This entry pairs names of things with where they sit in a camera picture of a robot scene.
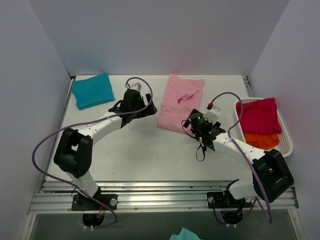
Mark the pink t shirt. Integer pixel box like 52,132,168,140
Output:
156,74,205,134

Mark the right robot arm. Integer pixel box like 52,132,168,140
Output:
183,109,295,207

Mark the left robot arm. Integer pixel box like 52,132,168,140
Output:
53,89,157,210

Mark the folded teal t shirt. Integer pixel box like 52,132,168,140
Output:
71,73,115,110

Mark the crimson t shirt in basket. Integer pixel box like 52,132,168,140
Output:
240,98,282,135

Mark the orange t shirt in basket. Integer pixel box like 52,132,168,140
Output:
244,133,280,150

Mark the white plastic basket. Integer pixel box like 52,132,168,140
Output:
234,97,293,157

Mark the mint green cloth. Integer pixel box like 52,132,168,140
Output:
170,227,201,240

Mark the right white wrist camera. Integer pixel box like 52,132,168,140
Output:
203,102,222,124

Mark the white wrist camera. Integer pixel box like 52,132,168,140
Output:
203,102,222,124
125,82,142,92

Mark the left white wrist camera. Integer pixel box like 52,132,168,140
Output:
125,82,142,92

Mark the black wire loop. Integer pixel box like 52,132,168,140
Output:
181,122,208,162

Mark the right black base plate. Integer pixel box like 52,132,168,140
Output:
206,191,252,209

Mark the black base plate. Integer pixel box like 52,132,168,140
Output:
71,193,118,211
206,191,252,209

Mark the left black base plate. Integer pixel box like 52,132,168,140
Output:
71,193,118,211

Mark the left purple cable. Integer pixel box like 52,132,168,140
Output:
32,76,154,229

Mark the aluminium rail frame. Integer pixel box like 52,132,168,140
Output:
27,180,299,215

